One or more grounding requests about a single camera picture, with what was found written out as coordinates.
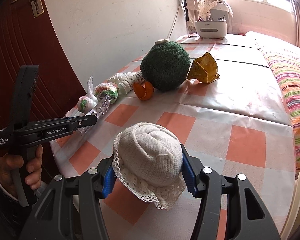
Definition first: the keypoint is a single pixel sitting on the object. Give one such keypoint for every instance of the white storage caddy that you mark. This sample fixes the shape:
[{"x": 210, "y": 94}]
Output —
[{"x": 215, "y": 26}]

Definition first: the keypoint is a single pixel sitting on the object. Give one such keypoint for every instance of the metal door handle plate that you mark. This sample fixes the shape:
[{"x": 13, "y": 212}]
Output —
[{"x": 36, "y": 7}]

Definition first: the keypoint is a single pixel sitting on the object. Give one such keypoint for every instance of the white tissue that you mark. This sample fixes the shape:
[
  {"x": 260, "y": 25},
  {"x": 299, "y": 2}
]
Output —
[{"x": 119, "y": 77}]

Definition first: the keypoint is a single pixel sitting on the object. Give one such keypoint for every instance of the yellow wrapper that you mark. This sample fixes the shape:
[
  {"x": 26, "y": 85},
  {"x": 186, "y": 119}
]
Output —
[{"x": 204, "y": 69}]

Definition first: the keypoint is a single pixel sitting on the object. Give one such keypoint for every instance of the white plastic chair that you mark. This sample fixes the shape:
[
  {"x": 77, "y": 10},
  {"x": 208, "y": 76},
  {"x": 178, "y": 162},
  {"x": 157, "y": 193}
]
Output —
[{"x": 291, "y": 228}]

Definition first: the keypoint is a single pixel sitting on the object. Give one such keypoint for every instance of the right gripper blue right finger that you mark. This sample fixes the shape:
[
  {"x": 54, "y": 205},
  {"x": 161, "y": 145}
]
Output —
[{"x": 189, "y": 172}]

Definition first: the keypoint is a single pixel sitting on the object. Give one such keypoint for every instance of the orange peel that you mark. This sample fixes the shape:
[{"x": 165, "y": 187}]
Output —
[{"x": 143, "y": 91}]

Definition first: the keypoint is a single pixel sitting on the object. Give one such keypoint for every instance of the white knitted lace hat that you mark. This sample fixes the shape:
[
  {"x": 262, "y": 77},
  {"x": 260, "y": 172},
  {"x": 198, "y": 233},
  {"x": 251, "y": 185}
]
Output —
[{"x": 147, "y": 160}]

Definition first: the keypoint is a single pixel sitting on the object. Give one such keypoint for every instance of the orange checkered tablecloth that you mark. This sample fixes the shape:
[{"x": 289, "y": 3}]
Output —
[{"x": 237, "y": 124}]

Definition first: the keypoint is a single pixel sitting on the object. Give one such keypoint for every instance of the floral plastic bag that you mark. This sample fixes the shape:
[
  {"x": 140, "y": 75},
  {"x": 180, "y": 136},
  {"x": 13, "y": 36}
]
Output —
[{"x": 95, "y": 95}]

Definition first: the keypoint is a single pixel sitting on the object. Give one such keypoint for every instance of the hanging beige bag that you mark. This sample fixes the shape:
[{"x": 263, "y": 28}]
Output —
[{"x": 191, "y": 14}]

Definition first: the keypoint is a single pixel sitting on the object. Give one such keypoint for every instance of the white plastic bottle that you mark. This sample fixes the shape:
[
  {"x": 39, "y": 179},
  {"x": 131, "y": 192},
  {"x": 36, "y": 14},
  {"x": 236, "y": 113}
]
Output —
[{"x": 129, "y": 79}]

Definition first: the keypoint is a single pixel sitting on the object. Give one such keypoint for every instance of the clear plastic blister pack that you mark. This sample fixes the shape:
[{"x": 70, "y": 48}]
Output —
[{"x": 92, "y": 111}]

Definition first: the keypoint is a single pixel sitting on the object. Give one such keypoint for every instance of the dark red wooden door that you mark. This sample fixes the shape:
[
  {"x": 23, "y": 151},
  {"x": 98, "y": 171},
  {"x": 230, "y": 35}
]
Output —
[{"x": 29, "y": 40}]

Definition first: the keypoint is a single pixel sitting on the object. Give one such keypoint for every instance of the person left hand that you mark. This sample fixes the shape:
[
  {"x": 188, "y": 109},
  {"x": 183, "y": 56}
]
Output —
[{"x": 11, "y": 162}]

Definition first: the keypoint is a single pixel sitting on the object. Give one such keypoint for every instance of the polka dot cloth pile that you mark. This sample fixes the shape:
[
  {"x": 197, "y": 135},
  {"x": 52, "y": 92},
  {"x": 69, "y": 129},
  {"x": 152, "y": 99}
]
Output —
[{"x": 204, "y": 7}]

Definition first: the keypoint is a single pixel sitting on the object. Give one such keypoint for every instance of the striped colourful bedspread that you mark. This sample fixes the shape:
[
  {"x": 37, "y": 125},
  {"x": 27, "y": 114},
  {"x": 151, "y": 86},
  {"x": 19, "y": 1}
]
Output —
[{"x": 283, "y": 59}]

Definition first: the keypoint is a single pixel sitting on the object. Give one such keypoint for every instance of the dark green plush toy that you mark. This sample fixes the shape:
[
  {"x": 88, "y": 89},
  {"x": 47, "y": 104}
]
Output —
[{"x": 166, "y": 65}]

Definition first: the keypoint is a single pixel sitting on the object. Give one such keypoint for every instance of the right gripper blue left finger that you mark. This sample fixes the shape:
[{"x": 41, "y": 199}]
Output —
[{"x": 109, "y": 177}]

